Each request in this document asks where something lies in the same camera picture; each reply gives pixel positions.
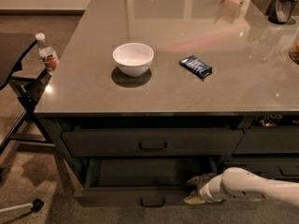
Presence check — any clear plastic water bottle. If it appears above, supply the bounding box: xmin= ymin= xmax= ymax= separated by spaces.
xmin=36 ymin=33 xmax=59 ymax=74

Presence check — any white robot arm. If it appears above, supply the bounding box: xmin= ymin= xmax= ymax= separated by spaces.
xmin=184 ymin=167 xmax=299 ymax=211

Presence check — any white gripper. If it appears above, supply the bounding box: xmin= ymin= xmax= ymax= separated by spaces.
xmin=183 ymin=174 xmax=223 ymax=204

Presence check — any grey counter cabinet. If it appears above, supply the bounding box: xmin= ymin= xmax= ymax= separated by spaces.
xmin=36 ymin=0 xmax=299 ymax=194

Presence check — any white ceramic bowl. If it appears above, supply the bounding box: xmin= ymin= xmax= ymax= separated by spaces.
xmin=112 ymin=43 xmax=154 ymax=77

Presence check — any glass jar with snacks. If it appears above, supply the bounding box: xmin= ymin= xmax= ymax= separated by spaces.
xmin=289 ymin=28 xmax=299 ymax=64

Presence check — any white pole black foot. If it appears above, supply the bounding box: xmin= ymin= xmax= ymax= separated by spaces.
xmin=0 ymin=199 xmax=44 ymax=214

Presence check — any blue snack bar wrapper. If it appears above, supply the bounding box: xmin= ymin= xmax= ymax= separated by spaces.
xmin=179 ymin=55 xmax=213 ymax=78

